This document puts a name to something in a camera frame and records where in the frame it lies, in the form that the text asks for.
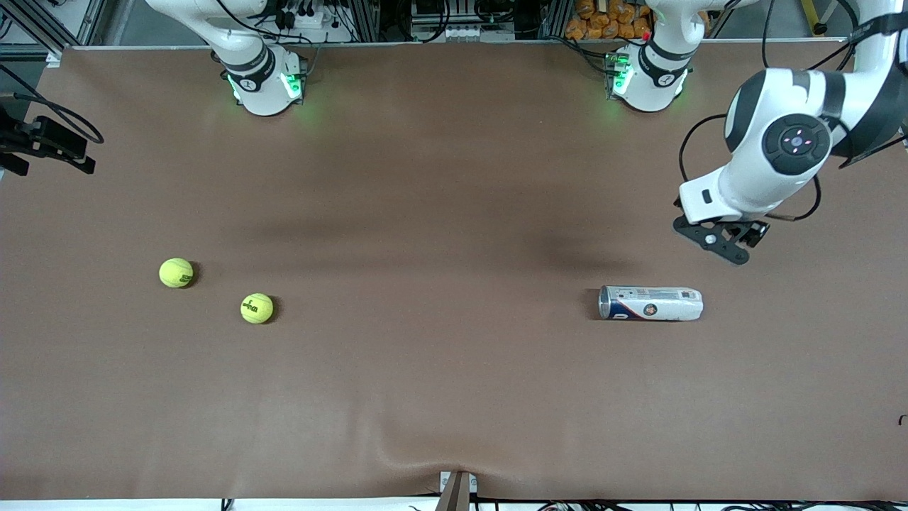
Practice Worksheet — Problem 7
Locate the blue white tennis ball can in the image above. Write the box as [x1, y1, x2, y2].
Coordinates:
[598, 285, 704, 322]

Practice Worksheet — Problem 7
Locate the yellow tennis ball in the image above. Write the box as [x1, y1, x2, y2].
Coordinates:
[240, 293, 275, 325]
[159, 258, 194, 289]

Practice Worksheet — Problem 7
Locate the orange objects pile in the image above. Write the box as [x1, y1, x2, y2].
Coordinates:
[565, 0, 653, 40]

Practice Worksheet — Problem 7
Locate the brown table mat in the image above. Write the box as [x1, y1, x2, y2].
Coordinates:
[0, 39, 908, 501]

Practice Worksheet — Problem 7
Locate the grey terminal block device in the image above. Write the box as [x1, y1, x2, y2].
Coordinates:
[410, 0, 515, 43]

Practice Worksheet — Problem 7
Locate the white power strip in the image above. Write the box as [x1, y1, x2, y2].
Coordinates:
[273, 0, 355, 43]

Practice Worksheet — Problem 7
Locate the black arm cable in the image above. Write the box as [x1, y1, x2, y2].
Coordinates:
[677, 0, 863, 222]
[0, 62, 107, 146]

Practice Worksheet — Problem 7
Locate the aluminium frame rail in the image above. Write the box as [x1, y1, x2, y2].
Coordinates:
[0, 0, 107, 61]

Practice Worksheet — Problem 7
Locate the aluminium profile post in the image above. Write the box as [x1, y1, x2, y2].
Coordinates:
[435, 470, 478, 511]

